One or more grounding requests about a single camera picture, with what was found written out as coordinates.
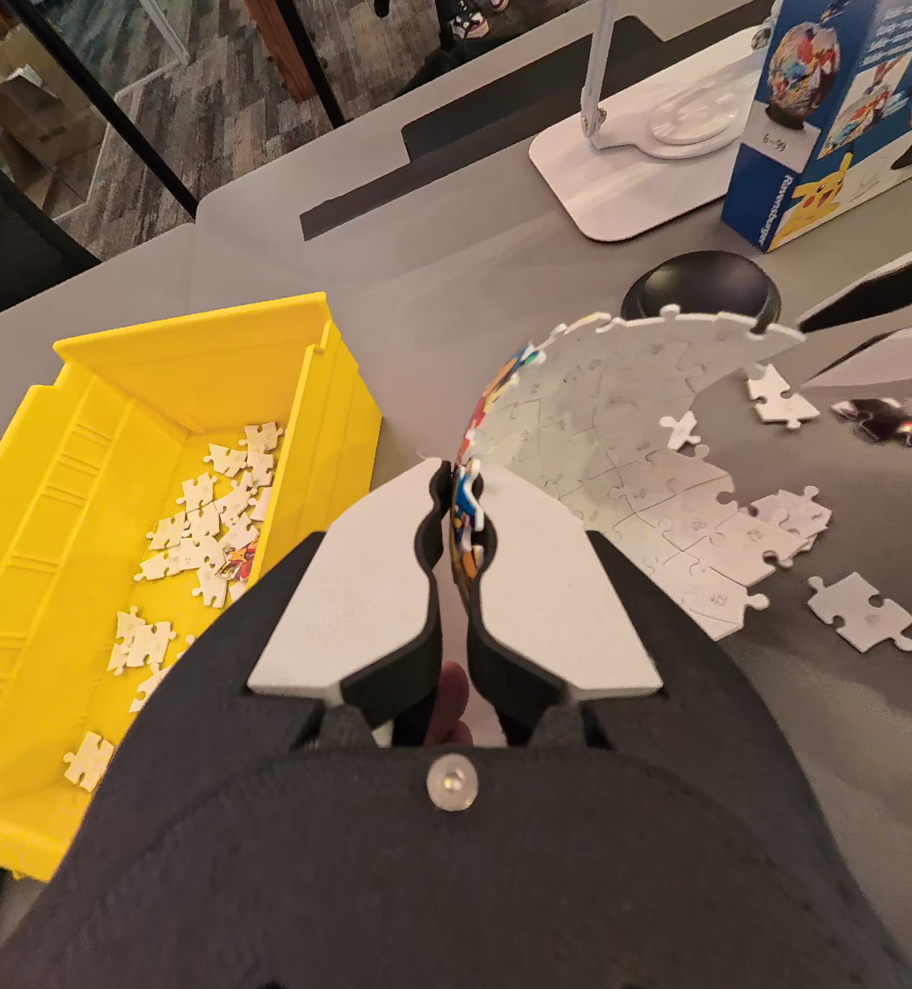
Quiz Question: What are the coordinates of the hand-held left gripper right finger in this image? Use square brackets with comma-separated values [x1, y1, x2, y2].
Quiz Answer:
[467, 454, 664, 708]

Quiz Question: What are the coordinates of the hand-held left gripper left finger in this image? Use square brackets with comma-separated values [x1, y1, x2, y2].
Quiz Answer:
[247, 458, 453, 703]

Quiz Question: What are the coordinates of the partly assembled puzzle ball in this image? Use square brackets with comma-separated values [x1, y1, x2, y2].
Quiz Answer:
[447, 305, 808, 642]

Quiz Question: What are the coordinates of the dark printed puzzle piece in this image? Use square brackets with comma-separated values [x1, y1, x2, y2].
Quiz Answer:
[831, 398, 912, 447]

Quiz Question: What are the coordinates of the pile of loose puzzle pieces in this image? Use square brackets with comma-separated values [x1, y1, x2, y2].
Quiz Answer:
[63, 421, 285, 793]

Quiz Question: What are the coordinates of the blue puzzle box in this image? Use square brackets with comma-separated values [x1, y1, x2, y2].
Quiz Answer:
[721, 0, 912, 254]

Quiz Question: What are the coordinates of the black round ball stand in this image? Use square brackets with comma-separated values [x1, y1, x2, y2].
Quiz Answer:
[620, 251, 783, 341]

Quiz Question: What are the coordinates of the person's left hand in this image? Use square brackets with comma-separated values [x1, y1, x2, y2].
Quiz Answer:
[425, 660, 474, 747]

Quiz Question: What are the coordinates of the yellow plastic bin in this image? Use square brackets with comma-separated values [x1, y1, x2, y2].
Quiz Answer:
[0, 292, 383, 882]

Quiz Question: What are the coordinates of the white lamp base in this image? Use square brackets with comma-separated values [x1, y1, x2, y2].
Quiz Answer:
[529, 0, 766, 242]

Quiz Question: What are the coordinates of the wooden table leg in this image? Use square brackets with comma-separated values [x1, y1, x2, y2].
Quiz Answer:
[246, 0, 318, 101]

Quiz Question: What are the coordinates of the cardboard box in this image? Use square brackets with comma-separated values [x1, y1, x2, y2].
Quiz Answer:
[0, 23, 109, 210]

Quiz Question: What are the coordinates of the black partition frame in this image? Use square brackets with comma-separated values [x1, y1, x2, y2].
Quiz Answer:
[8, 0, 198, 217]

